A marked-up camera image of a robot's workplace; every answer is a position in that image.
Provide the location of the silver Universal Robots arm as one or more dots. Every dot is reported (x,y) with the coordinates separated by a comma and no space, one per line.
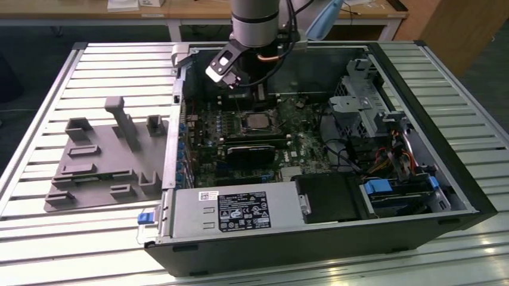
(254,24)

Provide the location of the silver power supply unit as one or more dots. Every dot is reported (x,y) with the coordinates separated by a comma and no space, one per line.
(191,214)

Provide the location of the round coin cell battery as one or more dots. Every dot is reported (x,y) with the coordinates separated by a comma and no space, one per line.
(301,104)

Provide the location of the black memory slot block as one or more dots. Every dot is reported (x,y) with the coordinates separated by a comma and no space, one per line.
(234,102)

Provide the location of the wooden desk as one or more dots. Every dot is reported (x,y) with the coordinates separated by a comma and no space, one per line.
(79,12)

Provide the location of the blue plastic clip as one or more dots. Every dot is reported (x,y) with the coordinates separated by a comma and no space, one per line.
(433,182)

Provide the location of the white box with dark print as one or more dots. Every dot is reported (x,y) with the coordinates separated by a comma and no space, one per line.
(151,3)

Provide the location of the silver finned chipset heatsink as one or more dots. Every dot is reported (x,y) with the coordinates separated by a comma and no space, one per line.
(290,172)

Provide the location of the CPU socket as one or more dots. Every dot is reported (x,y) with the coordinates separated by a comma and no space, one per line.
(243,131)

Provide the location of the green RAM stick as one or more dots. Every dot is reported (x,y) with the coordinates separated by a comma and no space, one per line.
(254,137)

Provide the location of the metal locking lever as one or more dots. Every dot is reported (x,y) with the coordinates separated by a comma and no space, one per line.
(283,123)

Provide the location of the small square grid heatsink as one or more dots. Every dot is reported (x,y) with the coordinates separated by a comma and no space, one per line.
(193,118)

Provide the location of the metal disk bay cage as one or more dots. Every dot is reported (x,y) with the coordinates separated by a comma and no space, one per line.
(350,110)

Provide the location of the black NVIDIA graphics card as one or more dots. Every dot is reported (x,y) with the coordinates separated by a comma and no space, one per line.
(250,156)

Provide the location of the blue case latch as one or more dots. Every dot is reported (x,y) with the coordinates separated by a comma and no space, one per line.
(143,218)

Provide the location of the blue disk carrier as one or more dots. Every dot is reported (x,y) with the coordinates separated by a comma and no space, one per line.
(377,187)

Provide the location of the black PC case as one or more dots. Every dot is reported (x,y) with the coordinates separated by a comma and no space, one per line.
(278,253)

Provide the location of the green motherboard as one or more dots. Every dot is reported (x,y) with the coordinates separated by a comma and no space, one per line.
(306,149)

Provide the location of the silver CPU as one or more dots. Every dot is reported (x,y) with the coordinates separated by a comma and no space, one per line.
(258,120)

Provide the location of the wooden cabinet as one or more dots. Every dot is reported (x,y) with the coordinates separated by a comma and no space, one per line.
(465,29)

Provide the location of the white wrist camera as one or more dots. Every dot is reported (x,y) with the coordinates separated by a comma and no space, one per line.
(222,64)

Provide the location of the grey parts rack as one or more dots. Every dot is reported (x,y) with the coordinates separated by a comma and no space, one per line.
(103,167)

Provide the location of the black plastic shroud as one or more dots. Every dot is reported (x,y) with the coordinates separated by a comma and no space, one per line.
(330,196)

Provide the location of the white cardboard box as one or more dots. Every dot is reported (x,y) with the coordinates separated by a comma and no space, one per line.
(123,6)

